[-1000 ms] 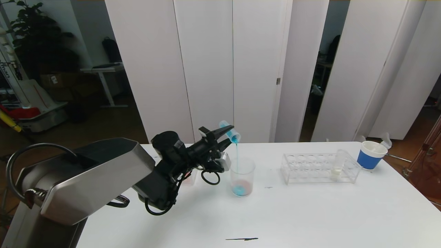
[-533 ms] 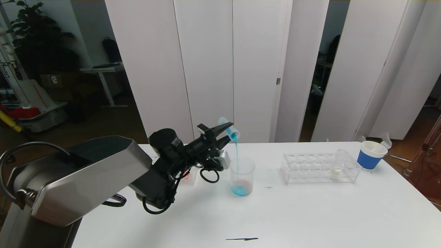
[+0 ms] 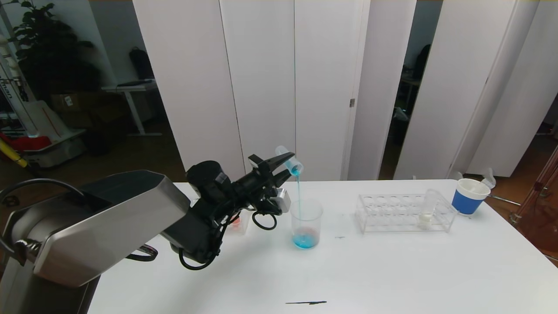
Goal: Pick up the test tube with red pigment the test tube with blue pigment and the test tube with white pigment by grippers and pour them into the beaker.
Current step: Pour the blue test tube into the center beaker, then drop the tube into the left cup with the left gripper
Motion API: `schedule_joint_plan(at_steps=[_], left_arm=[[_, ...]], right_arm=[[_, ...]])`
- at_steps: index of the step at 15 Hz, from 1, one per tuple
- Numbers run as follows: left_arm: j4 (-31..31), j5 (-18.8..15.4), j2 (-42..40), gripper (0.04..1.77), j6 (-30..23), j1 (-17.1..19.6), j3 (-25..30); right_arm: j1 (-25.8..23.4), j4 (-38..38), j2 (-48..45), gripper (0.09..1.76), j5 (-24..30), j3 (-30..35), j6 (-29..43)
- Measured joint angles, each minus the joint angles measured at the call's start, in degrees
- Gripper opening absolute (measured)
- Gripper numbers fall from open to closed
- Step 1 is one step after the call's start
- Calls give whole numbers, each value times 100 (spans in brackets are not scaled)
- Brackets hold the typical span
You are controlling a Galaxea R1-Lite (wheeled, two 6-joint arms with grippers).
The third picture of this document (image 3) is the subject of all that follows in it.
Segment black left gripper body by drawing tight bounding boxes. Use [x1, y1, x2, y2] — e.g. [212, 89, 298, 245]
[232, 154, 279, 202]

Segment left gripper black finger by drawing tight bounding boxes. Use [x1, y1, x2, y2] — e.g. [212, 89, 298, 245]
[258, 152, 295, 172]
[272, 169, 293, 188]

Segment blue pigment test tube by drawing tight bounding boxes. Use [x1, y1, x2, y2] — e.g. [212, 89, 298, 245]
[276, 145, 304, 177]

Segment pink red pigment test tube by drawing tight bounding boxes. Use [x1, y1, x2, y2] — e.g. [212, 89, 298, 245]
[471, 169, 496, 195]

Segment clear acrylic tube rack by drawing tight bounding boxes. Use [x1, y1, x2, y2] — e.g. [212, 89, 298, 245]
[355, 194, 457, 233]
[225, 209, 252, 235]

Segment clear plastic beaker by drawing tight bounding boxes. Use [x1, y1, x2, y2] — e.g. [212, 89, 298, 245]
[290, 199, 323, 250]

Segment pale yellow pigment test tube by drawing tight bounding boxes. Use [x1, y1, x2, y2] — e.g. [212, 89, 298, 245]
[417, 189, 438, 230]

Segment yellow tube object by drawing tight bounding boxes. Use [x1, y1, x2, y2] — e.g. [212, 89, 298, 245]
[0, 140, 29, 168]

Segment dark bin with white bag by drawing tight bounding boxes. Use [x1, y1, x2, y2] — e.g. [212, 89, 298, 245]
[390, 108, 410, 149]

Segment white standing desk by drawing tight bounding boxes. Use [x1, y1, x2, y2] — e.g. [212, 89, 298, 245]
[102, 81, 163, 137]

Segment black backpack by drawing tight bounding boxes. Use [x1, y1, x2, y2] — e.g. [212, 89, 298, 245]
[129, 47, 156, 80]

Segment blue white paper cup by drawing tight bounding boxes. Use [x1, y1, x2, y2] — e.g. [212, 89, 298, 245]
[450, 179, 490, 216]

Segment brown cardboard box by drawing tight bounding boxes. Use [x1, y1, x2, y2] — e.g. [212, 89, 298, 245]
[51, 92, 94, 114]

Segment white machine with base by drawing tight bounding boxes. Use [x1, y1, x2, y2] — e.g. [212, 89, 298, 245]
[0, 35, 85, 168]

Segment red flat object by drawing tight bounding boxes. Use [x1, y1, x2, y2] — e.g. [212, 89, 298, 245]
[0, 133, 52, 152]

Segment dark green potted plant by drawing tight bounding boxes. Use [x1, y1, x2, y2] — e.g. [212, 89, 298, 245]
[4, 1, 103, 103]

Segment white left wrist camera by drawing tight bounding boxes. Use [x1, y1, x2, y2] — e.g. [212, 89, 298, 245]
[271, 188, 292, 214]

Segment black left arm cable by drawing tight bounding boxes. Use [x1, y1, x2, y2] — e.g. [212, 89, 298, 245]
[179, 218, 227, 270]

